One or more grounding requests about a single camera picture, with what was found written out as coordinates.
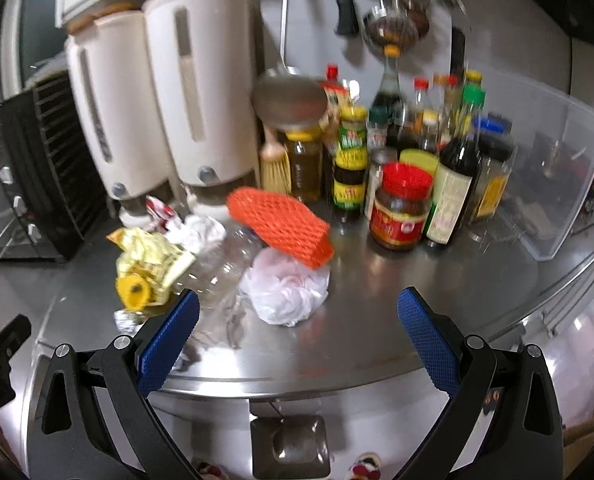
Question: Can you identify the yellow foam fruit net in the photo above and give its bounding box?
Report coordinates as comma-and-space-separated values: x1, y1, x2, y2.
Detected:
115, 273, 152, 312

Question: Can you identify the yellow snack wrapper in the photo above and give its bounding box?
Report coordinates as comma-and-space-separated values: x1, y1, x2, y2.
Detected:
106, 228, 195, 311

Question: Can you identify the clear plastic water bottle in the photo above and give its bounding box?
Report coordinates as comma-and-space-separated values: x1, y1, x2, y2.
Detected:
172, 226, 263, 309

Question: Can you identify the white tissue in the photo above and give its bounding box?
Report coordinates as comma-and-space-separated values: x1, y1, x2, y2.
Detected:
165, 214, 227, 255

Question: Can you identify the white plastic bag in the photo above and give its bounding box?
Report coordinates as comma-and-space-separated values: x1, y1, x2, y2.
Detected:
239, 247, 331, 327

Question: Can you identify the orange foam fruit net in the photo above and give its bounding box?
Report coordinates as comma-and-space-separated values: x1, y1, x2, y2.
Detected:
227, 188, 335, 270

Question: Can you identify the metal trash bin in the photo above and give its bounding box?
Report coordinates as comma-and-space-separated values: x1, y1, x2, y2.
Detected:
250, 415, 331, 479

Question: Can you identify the red lid chili sauce jar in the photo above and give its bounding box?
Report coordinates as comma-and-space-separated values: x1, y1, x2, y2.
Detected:
370, 162, 434, 252

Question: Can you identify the red white small wrapper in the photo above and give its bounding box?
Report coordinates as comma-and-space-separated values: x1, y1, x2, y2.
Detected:
144, 195, 181, 233

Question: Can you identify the green yellow label sauce bottle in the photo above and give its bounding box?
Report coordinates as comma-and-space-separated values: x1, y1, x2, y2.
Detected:
332, 105, 369, 222

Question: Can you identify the dark soy sauce bottle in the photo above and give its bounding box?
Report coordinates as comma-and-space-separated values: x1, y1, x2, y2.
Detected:
424, 84, 486, 248

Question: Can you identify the black toaster oven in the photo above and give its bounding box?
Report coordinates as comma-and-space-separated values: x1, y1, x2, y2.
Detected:
0, 70, 107, 261

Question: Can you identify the black lid spice jar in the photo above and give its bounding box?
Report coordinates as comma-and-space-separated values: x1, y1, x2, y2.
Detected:
466, 133, 516, 223

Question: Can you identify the small straw brush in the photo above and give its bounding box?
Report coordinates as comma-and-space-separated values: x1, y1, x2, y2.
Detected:
259, 125, 291, 195

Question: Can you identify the small glass spice shaker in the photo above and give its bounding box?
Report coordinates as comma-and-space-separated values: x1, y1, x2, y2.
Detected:
367, 106, 389, 152

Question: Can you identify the clear plastic splash guard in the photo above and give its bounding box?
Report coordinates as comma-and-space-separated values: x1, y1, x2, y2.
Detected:
481, 65, 594, 261

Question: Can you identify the yellow lid oil jar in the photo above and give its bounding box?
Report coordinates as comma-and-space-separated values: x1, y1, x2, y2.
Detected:
286, 126, 323, 203

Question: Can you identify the tall dark vinegar bottle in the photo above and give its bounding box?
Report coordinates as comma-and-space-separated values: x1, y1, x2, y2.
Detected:
370, 44, 408, 150

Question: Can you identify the red cap clear bottle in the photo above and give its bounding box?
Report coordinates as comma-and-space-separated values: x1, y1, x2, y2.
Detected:
411, 77, 431, 133

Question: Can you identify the steel skimmer ladle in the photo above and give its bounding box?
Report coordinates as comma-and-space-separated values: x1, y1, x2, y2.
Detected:
251, 0, 327, 131

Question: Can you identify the left white grain dispenser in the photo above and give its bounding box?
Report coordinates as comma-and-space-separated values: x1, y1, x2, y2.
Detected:
65, 3, 175, 226

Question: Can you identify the hanging steel strainer spoon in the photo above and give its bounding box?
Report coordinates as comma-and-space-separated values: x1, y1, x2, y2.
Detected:
362, 0, 419, 55

